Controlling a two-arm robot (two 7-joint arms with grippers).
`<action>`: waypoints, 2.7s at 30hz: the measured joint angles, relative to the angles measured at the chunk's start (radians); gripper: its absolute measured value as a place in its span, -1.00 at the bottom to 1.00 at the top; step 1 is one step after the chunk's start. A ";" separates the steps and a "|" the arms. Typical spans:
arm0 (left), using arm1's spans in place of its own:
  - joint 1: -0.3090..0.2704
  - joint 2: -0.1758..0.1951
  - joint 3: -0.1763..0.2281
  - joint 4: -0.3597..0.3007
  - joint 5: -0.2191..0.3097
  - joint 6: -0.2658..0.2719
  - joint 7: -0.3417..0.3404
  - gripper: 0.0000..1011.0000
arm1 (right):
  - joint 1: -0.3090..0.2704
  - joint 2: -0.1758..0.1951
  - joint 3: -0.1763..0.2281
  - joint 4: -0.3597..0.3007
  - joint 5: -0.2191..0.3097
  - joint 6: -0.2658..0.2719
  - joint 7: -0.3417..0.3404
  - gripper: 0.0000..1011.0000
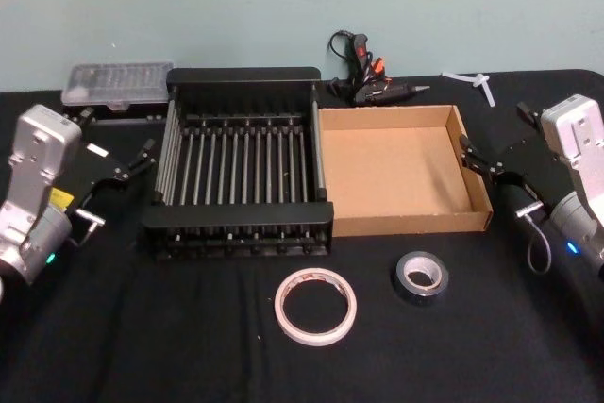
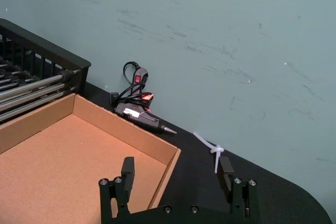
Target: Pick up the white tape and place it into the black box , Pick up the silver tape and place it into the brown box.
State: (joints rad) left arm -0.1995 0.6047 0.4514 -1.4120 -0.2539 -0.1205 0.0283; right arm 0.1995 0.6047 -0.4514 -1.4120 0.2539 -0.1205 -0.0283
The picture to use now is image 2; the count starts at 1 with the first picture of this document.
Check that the white three-armed plastic piece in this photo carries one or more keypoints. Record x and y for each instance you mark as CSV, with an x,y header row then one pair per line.
x,y
216,150

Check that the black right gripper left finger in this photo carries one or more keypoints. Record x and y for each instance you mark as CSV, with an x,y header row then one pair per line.
x,y
123,192

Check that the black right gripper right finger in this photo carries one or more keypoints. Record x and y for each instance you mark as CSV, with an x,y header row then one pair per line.
x,y
241,197

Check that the shallow brown cardboard tray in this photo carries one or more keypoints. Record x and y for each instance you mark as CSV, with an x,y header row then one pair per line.
x,y
65,169

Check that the black rack with steel bars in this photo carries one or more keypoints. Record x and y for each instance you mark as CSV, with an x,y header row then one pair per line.
x,y
52,49

